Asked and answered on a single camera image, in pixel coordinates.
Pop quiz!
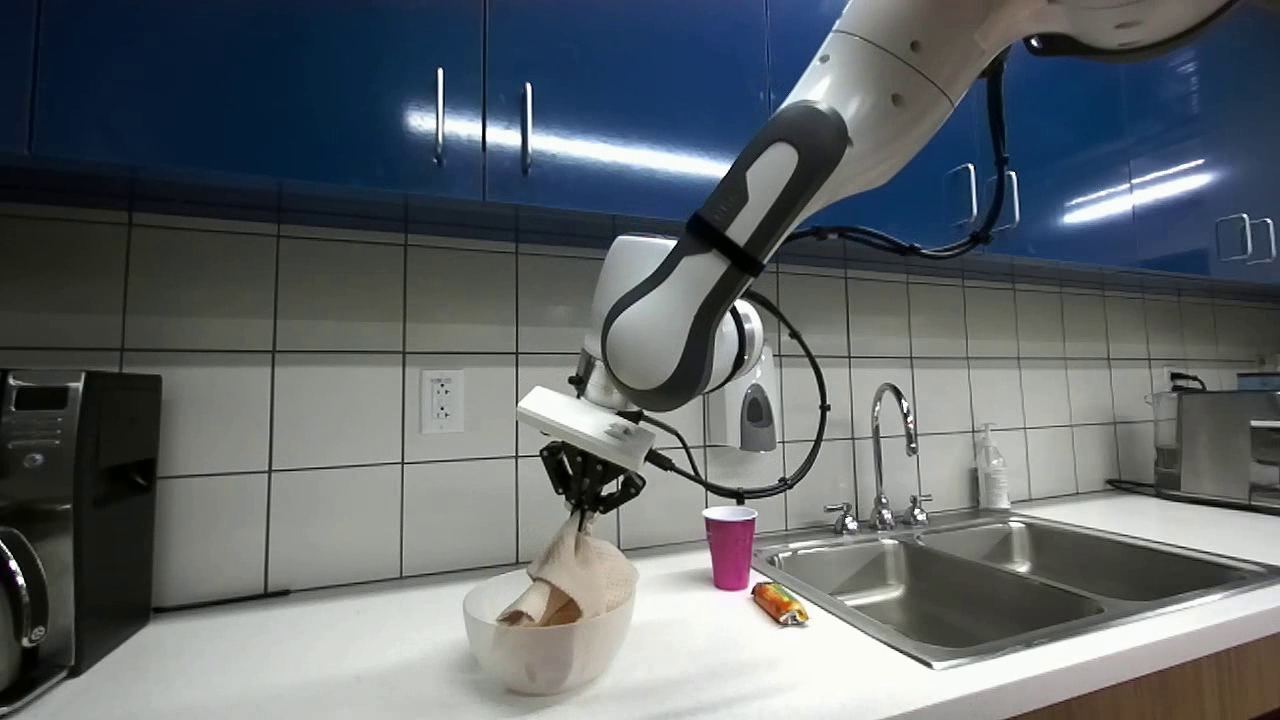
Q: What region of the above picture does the beige towel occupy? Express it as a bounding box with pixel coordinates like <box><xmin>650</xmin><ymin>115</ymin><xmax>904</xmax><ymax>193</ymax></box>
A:
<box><xmin>495</xmin><ymin>508</ymin><xmax>645</xmax><ymax>633</ymax></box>

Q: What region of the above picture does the wooden lower cabinet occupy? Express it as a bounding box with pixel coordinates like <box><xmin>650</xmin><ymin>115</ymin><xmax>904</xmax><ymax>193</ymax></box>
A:
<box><xmin>1016</xmin><ymin>630</ymin><xmax>1280</xmax><ymax>720</ymax></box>

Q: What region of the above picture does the silver countertop appliance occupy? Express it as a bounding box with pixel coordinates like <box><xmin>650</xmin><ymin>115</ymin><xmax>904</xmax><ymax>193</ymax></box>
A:
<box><xmin>1153</xmin><ymin>369</ymin><xmax>1280</xmax><ymax>511</ymax></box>

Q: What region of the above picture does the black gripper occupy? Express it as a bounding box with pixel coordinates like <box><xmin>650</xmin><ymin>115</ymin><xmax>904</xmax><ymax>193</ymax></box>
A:
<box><xmin>535</xmin><ymin>441</ymin><xmax>650</xmax><ymax>527</ymax></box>

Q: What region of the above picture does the yellow orange packet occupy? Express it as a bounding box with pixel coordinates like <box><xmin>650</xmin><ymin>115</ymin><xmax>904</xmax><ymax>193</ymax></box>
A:
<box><xmin>749</xmin><ymin>578</ymin><xmax>811</xmax><ymax>633</ymax></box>

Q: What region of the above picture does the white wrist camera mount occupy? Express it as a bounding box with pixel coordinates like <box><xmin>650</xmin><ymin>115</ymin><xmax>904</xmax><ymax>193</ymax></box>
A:
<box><xmin>513</xmin><ymin>383</ymin><xmax>658</xmax><ymax>481</ymax></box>

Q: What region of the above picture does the translucent plastic bowl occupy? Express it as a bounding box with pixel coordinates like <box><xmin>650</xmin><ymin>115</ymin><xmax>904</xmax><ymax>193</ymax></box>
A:
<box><xmin>460</xmin><ymin>564</ymin><xmax>641</xmax><ymax>700</ymax></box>

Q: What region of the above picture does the white wall soap dispenser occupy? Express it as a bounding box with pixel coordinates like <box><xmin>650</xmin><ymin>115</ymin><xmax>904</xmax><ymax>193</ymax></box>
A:
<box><xmin>699</xmin><ymin>340</ymin><xmax>784</xmax><ymax>455</ymax></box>

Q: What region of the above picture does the chrome faucet spout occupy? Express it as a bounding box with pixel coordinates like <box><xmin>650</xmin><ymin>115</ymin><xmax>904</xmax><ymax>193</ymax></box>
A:
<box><xmin>865</xmin><ymin>382</ymin><xmax>924</xmax><ymax>531</ymax></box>

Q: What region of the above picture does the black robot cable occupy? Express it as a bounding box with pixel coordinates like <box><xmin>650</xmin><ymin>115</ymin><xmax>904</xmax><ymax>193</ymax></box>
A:
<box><xmin>645</xmin><ymin>46</ymin><xmax>1019</xmax><ymax>508</ymax></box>

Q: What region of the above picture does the silver coffee carafe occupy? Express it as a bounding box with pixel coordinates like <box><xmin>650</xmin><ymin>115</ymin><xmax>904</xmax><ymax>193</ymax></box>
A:
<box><xmin>0</xmin><ymin>525</ymin><xmax>51</xmax><ymax>700</ymax></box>

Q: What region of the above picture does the blue upper cabinet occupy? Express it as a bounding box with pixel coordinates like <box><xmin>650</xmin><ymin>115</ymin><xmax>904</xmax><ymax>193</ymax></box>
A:
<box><xmin>0</xmin><ymin>0</ymin><xmax>1280</xmax><ymax>294</ymax></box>

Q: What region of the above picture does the white wall power outlet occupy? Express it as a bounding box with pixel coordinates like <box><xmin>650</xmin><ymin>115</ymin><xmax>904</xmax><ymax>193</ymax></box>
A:
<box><xmin>420</xmin><ymin>369</ymin><xmax>466</xmax><ymax>441</ymax></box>

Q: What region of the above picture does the black coffee machine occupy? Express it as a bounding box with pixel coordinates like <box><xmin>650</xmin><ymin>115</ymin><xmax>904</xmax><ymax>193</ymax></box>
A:
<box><xmin>0</xmin><ymin>369</ymin><xmax>163</xmax><ymax>711</ymax></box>

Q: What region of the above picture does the clear soap bottle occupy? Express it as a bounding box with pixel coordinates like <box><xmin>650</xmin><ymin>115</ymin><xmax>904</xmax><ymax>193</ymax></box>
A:
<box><xmin>966</xmin><ymin>424</ymin><xmax>1016</xmax><ymax>517</ymax></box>

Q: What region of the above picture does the stainless steel double sink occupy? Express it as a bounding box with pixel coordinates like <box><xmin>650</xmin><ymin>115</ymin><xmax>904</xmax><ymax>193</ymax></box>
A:
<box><xmin>752</xmin><ymin>508</ymin><xmax>1280</xmax><ymax>673</ymax></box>

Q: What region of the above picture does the pink plastic cup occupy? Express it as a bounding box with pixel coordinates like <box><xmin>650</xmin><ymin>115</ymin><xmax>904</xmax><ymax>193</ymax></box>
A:
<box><xmin>699</xmin><ymin>504</ymin><xmax>761</xmax><ymax>598</ymax></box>

